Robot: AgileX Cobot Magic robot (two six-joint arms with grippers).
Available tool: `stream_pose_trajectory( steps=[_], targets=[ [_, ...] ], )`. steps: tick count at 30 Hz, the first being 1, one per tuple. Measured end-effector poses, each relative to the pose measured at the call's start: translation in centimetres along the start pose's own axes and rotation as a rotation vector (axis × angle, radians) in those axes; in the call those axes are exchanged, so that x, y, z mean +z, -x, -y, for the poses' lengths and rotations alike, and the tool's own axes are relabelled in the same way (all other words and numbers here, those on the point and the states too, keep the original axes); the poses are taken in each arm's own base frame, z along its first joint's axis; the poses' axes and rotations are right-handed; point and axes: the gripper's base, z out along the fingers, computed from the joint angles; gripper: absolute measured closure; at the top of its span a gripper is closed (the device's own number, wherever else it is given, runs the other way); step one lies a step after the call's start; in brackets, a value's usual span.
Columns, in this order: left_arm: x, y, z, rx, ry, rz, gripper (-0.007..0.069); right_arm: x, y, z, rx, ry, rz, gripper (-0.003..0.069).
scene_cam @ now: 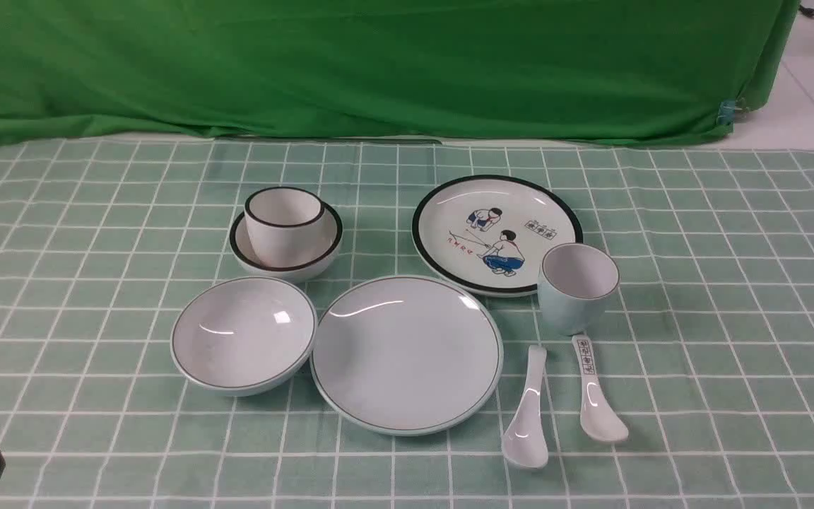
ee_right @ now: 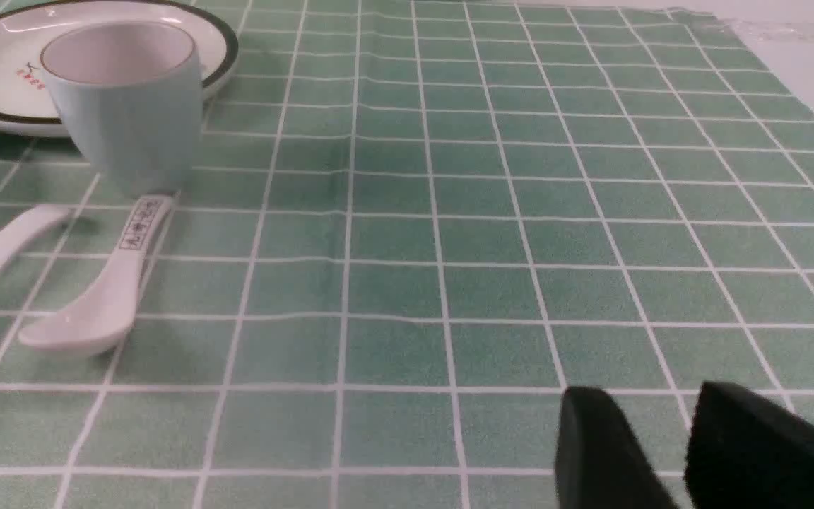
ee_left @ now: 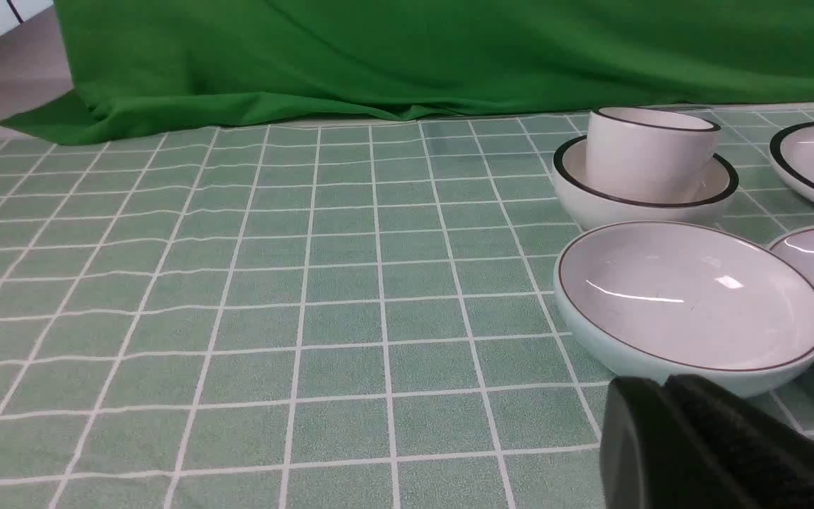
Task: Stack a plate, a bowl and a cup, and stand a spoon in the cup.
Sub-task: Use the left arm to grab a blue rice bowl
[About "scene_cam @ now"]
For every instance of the green checkered tablecloth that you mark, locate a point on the green checkered tablecloth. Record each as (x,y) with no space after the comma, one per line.
(706,352)

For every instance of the blue binder clip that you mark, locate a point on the blue binder clip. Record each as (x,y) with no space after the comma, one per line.
(726,114)

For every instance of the green backdrop cloth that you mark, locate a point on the green backdrop cloth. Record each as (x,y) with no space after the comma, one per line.
(622,73)

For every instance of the pale blue bowl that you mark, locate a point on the pale blue bowl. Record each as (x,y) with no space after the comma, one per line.
(244,336)

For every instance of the plain white ceramic spoon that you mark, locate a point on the plain white ceramic spoon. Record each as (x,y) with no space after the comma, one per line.
(523,443)

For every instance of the patterned white ceramic spoon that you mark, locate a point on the patterned white ceramic spoon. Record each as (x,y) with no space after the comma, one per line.
(596,417)

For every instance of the black-rimmed white cup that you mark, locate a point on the black-rimmed white cup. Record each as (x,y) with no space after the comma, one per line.
(285,226)

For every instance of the pale blue plate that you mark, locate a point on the pale blue plate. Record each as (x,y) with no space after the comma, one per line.
(406,355)

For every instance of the illustrated black-rimmed plate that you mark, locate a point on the illustrated black-rimmed plate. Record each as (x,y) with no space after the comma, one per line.
(488,234)

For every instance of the pale blue cup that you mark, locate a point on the pale blue cup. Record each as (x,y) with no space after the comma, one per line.
(575,283)

